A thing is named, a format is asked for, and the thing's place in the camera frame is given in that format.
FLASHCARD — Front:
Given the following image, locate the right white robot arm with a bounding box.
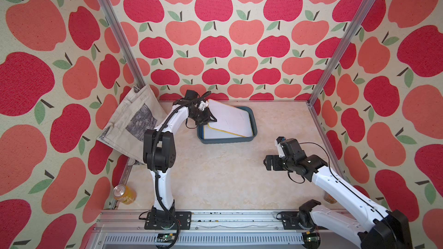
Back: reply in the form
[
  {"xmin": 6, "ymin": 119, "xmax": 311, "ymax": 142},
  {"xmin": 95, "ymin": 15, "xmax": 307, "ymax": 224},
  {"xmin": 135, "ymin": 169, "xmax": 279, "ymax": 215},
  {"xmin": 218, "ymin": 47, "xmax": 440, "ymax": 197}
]
[{"xmin": 264, "ymin": 155, "xmax": 413, "ymax": 249}]

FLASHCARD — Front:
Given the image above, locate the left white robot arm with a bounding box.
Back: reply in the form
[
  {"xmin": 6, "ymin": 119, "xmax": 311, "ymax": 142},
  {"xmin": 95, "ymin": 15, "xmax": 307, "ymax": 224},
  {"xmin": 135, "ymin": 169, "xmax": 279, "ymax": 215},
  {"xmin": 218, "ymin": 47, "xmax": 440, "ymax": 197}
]
[{"xmin": 143, "ymin": 100, "xmax": 216, "ymax": 222}]

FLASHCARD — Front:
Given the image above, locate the dark teal storage box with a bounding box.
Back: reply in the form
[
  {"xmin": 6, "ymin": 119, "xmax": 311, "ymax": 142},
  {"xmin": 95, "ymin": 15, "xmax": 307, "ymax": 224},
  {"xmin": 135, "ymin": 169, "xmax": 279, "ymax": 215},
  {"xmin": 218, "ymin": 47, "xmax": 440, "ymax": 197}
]
[{"xmin": 197, "ymin": 106, "xmax": 258, "ymax": 144}]

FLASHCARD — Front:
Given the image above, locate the beige printed tote bag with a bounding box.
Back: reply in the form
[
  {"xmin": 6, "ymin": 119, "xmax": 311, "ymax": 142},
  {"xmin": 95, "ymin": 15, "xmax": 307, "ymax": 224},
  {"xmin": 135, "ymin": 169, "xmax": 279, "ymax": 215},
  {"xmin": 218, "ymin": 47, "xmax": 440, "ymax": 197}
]
[{"xmin": 96, "ymin": 86, "xmax": 167, "ymax": 163}]

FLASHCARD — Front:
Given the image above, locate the orange drink can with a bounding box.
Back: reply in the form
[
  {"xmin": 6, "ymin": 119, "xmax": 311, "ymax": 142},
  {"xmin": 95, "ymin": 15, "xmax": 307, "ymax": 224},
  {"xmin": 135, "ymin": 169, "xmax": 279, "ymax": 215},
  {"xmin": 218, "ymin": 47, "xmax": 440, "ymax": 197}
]
[{"xmin": 113, "ymin": 184, "xmax": 137, "ymax": 205}]

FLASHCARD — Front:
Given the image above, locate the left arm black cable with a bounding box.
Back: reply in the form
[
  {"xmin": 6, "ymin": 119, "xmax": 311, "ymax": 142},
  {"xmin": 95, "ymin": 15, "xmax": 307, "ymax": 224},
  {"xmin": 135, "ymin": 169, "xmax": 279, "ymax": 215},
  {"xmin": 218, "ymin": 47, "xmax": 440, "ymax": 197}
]
[{"xmin": 150, "ymin": 91, "xmax": 212, "ymax": 249}]

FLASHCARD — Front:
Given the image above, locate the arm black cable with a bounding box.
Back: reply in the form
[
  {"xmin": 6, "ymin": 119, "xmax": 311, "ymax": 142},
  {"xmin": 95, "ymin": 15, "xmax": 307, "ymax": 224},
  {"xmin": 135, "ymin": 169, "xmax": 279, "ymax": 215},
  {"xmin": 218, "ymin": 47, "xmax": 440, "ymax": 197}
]
[
  {"xmin": 150, "ymin": 91, "xmax": 212, "ymax": 249},
  {"xmin": 287, "ymin": 141, "xmax": 388, "ymax": 215}
]

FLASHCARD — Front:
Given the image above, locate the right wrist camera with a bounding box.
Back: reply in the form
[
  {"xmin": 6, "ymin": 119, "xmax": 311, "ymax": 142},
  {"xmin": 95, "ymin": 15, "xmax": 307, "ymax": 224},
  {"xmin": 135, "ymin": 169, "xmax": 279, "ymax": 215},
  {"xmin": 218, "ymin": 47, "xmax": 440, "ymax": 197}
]
[{"xmin": 275, "ymin": 137, "xmax": 306, "ymax": 162}]

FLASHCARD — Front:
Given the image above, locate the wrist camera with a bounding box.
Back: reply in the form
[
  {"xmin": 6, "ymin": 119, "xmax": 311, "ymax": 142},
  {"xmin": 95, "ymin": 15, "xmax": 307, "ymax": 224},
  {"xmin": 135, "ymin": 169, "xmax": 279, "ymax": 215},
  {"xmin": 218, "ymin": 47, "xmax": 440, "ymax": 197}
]
[
  {"xmin": 173, "ymin": 89, "xmax": 212, "ymax": 110},
  {"xmin": 275, "ymin": 137, "xmax": 306, "ymax": 162}
]

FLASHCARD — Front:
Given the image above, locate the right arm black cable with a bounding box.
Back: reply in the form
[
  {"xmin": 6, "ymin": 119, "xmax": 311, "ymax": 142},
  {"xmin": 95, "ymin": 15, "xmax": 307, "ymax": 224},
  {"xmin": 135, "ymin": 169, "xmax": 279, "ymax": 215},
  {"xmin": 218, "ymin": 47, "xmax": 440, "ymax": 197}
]
[{"xmin": 287, "ymin": 141, "xmax": 388, "ymax": 215}]

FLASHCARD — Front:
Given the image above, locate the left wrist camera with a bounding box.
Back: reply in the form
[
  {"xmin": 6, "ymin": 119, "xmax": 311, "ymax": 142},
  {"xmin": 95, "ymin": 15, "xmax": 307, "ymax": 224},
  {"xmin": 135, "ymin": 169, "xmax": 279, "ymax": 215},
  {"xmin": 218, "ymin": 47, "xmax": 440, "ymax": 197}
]
[{"xmin": 173, "ymin": 89, "xmax": 212, "ymax": 110}]

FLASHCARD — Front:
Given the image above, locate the left aluminium frame post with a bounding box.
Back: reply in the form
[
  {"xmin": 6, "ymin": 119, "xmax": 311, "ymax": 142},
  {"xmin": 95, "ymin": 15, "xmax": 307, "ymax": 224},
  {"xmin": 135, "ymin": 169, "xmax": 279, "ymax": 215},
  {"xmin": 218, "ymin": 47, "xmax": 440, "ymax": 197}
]
[{"xmin": 98, "ymin": 0, "xmax": 146, "ymax": 89}]

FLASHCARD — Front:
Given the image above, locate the aluminium frame post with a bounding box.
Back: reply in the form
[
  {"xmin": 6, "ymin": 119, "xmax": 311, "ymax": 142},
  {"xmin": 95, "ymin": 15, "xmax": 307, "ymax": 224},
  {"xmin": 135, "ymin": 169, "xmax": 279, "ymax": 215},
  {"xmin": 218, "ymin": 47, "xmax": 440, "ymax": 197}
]
[
  {"xmin": 307, "ymin": 0, "xmax": 376, "ymax": 108},
  {"xmin": 98, "ymin": 0, "xmax": 146, "ymax": 89}
]

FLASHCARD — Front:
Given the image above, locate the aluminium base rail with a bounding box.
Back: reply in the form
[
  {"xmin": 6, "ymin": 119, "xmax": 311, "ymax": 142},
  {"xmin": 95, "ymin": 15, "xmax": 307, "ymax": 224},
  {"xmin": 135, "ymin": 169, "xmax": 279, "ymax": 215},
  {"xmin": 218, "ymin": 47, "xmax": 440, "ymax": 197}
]
[{"xmin": 84, "ymin": 209, "xmax": 365, "ymax": 249}]

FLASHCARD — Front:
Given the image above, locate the right aluminium frame post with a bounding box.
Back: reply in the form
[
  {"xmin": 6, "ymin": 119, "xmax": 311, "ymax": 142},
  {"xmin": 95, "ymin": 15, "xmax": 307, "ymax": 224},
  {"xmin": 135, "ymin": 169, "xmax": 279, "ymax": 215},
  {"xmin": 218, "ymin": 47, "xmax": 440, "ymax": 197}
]
[{"xmin": 307, "ymin": 0, "xmax": 376, "ymax": 108}]

